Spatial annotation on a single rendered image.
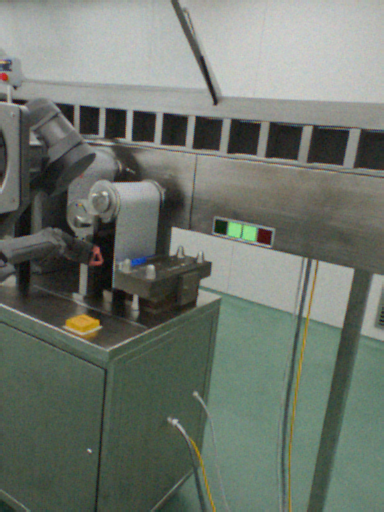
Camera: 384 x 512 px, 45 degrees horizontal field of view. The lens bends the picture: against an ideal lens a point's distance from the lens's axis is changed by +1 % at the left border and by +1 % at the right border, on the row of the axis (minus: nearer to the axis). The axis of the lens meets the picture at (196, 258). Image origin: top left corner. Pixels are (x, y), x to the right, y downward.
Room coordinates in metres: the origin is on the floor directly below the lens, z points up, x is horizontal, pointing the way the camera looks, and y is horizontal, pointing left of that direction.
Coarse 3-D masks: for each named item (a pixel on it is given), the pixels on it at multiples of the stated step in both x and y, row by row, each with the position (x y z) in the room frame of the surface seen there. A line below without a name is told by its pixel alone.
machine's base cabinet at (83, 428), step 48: (0, 336) 1.44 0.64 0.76; (48, 336) 1.32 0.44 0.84; (192, 336) 1.56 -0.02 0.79; (0, 384) 1.44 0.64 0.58; (48, 384) 1.32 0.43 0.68; (96, 384) 1.21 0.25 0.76; (144, 384) 1.33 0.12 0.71; (192, 384) 1.60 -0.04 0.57; (0, 432) 1.44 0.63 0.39; (48, 432) 1.31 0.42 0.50; (96, 432) 1.21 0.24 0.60; (144, 432) 1.35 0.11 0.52; (192, 432) 1.64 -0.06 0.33; (0, 480) 1.44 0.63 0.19; (48, 480) 1.31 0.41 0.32; (96, 480) 1.20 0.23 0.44; (144, 480) 1.37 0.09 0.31
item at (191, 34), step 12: (180, 0) 1.53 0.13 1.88; (180, 12) 1.55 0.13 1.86; (192, 24) 1.57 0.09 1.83; (192, 36) 1.61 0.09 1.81; (192, 48) 1.65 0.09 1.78; (204, 48) 1.67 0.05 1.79; (204, 60) 1.66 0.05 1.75; (204, 72) 1.71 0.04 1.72; (48, 84) 2.23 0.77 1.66; (60, 84) 2.20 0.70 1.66; (72, 84) 2.16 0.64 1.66; (84, 84) 2.12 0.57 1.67; (216, 84) 1.76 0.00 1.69
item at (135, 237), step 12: (132, 216) 1.61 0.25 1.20; (144, 216) 1.67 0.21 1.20; (156, 216) 1.74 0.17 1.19; (120, 228) 1.56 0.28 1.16; (132, 228) 1.62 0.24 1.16; (144, 228) 1.68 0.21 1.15; (156, 228) 1.74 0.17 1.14; (120, 240) 1.56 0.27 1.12; (132, 240) 1.62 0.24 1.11; (144, 240) 1.68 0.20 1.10; (120, 252) 1.57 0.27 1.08; (132, 252) 1.63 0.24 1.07; (144, 252) 1.69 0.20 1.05
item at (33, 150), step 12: (24, 108) 0.55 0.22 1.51; (24, 120) 0.55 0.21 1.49; (24, 132) 0.55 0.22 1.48; (24, 144) 0.55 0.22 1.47; (36, 144) 0.58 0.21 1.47; (24, 156) 0.55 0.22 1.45; (36, 156) 0.58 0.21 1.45; (48, 156) 0.62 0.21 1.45; (24, 168) 0.55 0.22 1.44; (36, 168) 0.58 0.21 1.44; (24, 180) 0.55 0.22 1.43; (24, 192) 0.55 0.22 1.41; (24, 204) 0.55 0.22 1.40
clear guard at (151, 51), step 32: (0, 0) 1.92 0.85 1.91; (32, 0) 1.84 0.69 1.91; (64, 0) 1.76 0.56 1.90; (96, 0) 1.69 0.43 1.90; (128, 0) 1.63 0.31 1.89; (160, 0) 1.57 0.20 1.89; (0, 32) 2.09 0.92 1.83; (32, 32) 1.99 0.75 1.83; (64, 32) 1.90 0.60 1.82; (96, 32) 1.82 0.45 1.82; (128, 32) 1.75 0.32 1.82; (160, 32) 1.68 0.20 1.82; (32, 64) 2.18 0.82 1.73; (64, 64) 2.07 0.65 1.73; (96, 64) 1.97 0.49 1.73; (128, 64) 1.88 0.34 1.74; (160, 64) 1.80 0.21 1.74; (192, 64) 1.73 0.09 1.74
